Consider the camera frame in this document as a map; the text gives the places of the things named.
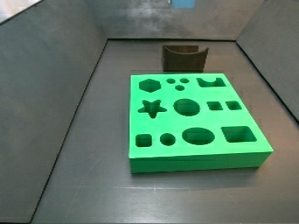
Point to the blue rectangular block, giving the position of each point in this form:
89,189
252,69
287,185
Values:
183,4

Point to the green foam shape board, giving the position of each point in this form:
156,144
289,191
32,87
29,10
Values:
189,125

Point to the black curved fixture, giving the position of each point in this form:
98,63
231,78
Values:
183,58

